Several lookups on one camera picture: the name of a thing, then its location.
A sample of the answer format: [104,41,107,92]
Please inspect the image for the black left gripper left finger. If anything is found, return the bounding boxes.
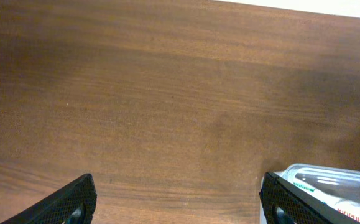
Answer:
[3,174,97,224]

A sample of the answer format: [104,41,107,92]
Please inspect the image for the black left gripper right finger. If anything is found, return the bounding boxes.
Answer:
[259,172,358,224]

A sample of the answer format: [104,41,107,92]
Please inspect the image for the clear plastic container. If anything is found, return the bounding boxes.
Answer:
[278,164,360,223]

